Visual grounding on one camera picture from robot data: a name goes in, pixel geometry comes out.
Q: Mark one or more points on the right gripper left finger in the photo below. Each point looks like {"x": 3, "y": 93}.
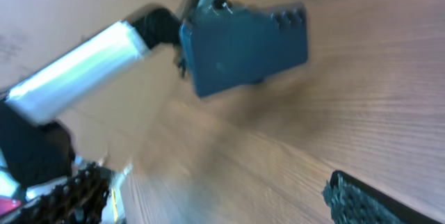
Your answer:
{"x": 81, "y": 199}

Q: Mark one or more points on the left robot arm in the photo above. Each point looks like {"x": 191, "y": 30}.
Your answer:
{"x": 34, "y": 145}

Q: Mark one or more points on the Samsung Galaxy smartphone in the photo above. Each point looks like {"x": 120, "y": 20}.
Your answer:
{"x": 226, "y": 44}

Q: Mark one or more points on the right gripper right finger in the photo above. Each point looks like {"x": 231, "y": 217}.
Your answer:
{"x": 351, "y": 201}

